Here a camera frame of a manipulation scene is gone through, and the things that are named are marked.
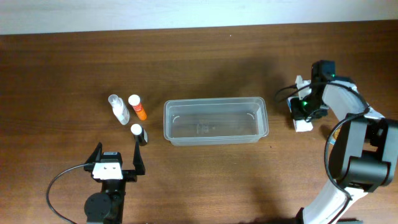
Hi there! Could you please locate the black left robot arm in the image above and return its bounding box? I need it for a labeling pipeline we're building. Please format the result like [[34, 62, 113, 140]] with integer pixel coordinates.
[[83, 142, 146, 224]]

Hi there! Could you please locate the dark bottle white cap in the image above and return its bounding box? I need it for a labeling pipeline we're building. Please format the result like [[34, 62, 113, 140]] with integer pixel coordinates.
[[131, 124, 148, 146]]

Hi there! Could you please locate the clear plastic container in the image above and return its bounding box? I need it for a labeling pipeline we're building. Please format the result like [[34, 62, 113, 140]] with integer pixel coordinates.
[[164, 96, 269, 146]]

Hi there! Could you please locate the white green medicine box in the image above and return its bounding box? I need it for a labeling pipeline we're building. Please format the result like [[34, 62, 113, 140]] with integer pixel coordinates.
[[287, 96, 313, 133]]

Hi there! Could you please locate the small jar gold lid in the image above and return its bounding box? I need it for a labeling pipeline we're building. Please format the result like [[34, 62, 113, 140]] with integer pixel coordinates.
[[330, 129, 340, 145]]

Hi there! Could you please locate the orange tablet tube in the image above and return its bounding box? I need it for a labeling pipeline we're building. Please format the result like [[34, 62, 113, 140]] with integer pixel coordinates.
[[128, 95, 147, 121]]

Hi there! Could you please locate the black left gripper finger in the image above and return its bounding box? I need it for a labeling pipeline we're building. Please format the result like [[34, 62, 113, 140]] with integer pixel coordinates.
[[85, 142, 102, 164], [132, 141, 146, 175]]

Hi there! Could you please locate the white spray bottle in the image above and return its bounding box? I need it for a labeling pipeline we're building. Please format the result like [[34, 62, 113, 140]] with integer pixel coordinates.
[[108, 95, 130, 125]]

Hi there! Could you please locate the black left camera cable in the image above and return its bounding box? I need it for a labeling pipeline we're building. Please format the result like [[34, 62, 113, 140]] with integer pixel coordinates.
[[45, 162, 94, 224]]

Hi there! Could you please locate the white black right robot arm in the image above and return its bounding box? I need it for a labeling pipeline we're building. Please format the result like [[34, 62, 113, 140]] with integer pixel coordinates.
[[286, 60, 397, 223]]

